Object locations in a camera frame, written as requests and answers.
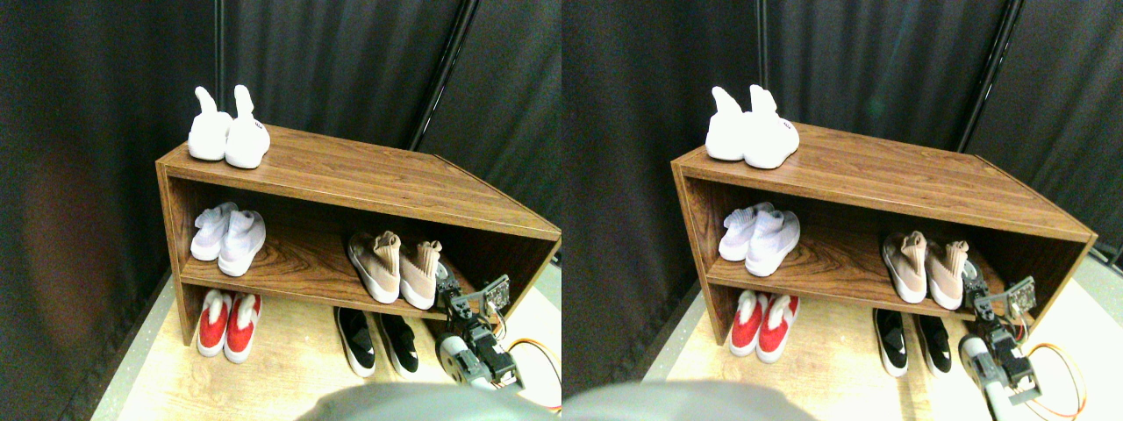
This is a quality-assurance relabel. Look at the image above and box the beige shoe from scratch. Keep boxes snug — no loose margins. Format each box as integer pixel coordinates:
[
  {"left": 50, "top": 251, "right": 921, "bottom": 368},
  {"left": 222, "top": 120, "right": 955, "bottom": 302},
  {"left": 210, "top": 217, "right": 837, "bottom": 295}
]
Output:
[
  {"left": 882, "top": 231, "right": 931, "bottom": 305},
  {"left": 347, "top": 231, "right": 403, "bottom": 305},
  {"left": 399, "top": 240, "right": 444, "bottom": 310},
  {"left": 926, "top": 240, "right": 970, "bottom": 310}
]

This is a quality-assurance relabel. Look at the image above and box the black shoe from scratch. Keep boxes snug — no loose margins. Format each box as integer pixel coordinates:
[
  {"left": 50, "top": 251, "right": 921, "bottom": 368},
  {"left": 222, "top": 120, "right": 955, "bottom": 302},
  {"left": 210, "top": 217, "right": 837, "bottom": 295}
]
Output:
[
  {"left": 916, "top": 314, "right": 953, "bottom": 376},
  {"left": 334, "top": 306, "right": 377, "bottom": 378},
  {"left": 873, "top": 308, "right": 911, "bottom": 378},
  {"left": 378, "top": 313, "right": 420, "bottom": 376}
]

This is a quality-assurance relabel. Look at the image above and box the brown shoe rack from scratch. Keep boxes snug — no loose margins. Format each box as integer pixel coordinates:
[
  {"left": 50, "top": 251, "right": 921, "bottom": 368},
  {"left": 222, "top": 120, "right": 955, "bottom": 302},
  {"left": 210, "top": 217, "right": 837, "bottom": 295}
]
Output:
[
  {"left": 155, "top": 124, "right": 562, "bottom": 347},
  {"left": 671, "top": 123, "right": 1099, "bottom": 345}
]

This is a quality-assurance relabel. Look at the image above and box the red shoe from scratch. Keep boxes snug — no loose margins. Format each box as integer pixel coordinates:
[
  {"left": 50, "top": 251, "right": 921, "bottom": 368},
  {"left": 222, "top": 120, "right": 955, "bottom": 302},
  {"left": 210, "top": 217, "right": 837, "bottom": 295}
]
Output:
[
  {"left": 756, "top": 294, "right": 800, "bottom": 364},
  {"left": 223, "top": 293, "right": 263, "bottom": 364},
  {"left": 730, "top": 289, "right": 766, "bottom": 358},
  {"left": 197, "top": 289, "right": 233, "bottom": 358}
]

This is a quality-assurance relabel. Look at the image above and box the pale lilac shoe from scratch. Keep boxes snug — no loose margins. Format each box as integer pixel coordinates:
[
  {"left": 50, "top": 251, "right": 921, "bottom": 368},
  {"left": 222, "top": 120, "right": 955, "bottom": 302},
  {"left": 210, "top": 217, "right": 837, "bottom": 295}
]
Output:
[
  {"left": 746, "top": 209, "right": 801, "bottom": 278},
  {"left": 190, "top": 202, "right": 240, "bottom": 262},
  {"left": 719, "top": 202, "right": 766, "bottom": 262},
  {"left": 218, "top": 209, "right": 267, "bottom": 278}
]

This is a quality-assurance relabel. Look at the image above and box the curtain stand pole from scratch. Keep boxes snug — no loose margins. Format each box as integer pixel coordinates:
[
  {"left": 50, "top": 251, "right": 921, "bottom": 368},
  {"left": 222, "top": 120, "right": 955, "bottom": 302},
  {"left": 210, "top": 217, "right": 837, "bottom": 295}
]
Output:
[
  {"left": 408, "top": 0, "right": 483, "bottom": 152},
  {"left": 755, "top": 0, "right": 770, "bottom": 90},
  {"left": 955, "top": 0, "right": 1027, "bottom": 153},
  {"left": 214, "top": 0, "right": 228, "bottom": 94}
]

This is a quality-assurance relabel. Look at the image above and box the white shoe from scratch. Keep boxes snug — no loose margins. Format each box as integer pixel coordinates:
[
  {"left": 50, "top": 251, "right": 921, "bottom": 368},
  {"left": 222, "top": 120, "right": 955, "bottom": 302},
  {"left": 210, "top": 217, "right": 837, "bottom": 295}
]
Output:
[
  {"left": 742, "top": 84, "right": 800, "bottom": 169},
  {"left": 225, "top": 84, "right": 271, "bottom": 169},
  {"left": 705, "top": 86, "right": 754, "bottom": 162},
  {"left": 188, "top": 86, "right": 234, "bottom": 162}
]

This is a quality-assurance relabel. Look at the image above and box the orange wire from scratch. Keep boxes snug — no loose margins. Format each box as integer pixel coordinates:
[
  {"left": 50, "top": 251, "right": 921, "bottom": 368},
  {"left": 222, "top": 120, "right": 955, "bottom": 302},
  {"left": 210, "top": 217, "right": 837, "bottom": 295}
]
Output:
[
  {"left": 507, "top": 337, "right": 562, "bottom": 413},
  {"left": 1025, "top": 342, "right": 1088, "bottom": 421}
]

